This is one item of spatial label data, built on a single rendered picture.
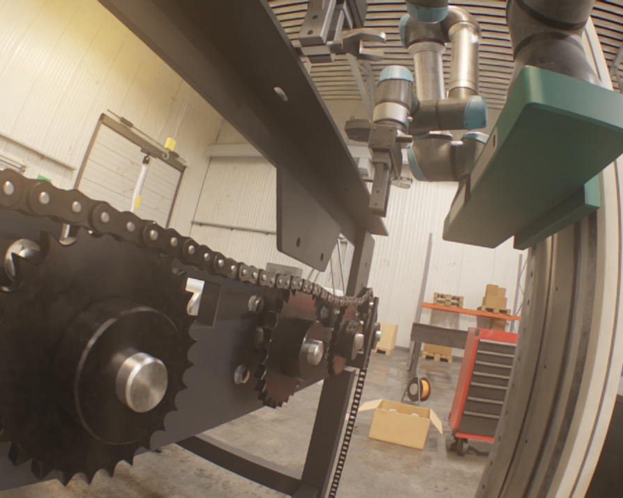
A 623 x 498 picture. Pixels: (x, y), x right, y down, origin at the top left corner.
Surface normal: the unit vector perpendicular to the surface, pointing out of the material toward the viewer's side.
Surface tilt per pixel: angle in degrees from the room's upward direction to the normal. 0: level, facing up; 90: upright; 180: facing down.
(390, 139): 90
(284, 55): 180
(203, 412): 90
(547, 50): 72
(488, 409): 90
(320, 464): 90
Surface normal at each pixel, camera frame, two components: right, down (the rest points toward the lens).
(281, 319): 0.92, 0.14
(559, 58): -0.39, -0.51
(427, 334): -0.28, -0.20
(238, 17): -0.20, 0.97
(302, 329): -0.11, -0.80
